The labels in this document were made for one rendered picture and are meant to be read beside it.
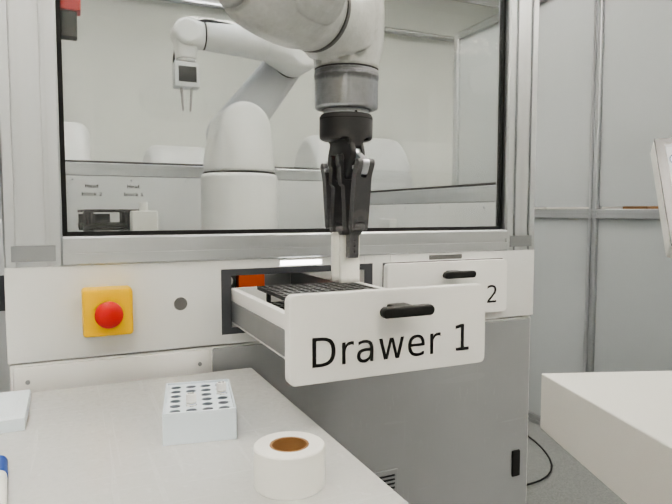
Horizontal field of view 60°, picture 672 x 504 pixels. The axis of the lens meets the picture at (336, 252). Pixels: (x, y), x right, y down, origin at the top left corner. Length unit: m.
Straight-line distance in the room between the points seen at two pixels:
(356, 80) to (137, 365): 0.57
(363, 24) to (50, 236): 0.56
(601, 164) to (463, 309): 1.96
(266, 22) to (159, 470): 0.49
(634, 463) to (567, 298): 2.27
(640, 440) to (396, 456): 0.71
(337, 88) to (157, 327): 0.49
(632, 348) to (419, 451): 1.54
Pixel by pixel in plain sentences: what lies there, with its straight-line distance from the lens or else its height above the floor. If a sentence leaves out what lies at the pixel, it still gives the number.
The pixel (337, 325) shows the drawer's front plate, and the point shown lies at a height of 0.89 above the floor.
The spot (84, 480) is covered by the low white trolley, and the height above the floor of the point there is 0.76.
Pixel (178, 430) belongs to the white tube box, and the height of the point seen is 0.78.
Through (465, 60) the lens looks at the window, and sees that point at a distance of 1.29.
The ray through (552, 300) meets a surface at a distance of 2.93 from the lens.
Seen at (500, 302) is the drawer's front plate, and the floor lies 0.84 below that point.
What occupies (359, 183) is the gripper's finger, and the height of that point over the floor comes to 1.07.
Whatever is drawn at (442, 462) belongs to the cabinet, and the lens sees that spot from 1.31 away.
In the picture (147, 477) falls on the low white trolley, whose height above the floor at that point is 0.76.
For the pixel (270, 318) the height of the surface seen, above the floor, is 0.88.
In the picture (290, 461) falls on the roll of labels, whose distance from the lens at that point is 0.57.
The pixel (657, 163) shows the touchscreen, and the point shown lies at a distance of 1.51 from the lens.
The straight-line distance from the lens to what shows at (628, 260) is 2.63.
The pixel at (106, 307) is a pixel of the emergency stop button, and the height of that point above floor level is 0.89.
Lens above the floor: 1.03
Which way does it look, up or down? 4 degrees down
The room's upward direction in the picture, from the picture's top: straight up
